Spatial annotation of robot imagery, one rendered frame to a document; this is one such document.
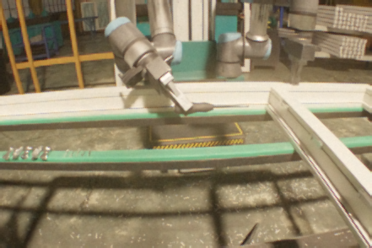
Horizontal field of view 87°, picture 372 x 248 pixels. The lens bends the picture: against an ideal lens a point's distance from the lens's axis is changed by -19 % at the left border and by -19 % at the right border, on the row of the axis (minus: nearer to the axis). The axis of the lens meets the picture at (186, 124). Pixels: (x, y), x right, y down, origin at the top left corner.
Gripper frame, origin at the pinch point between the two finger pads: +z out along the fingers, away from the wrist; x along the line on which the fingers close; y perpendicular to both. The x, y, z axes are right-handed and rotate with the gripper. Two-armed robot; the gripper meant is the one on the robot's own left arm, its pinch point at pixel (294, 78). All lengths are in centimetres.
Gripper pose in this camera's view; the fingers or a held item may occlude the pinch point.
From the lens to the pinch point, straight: 85.9
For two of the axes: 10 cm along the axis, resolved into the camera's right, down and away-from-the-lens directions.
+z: 0.2, 8.7, 4.8
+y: 10.0, -0.4, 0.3
